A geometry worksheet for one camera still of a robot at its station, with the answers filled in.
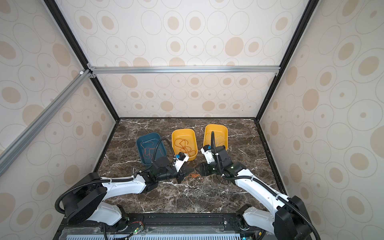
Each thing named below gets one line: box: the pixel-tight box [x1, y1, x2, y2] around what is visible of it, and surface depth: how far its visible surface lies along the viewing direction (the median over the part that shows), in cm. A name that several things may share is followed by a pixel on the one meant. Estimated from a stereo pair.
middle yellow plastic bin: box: [171, 128, 198, 161], surface depth 105 cm
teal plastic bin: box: [136, 132, 167, 166], surface depth 102 cm
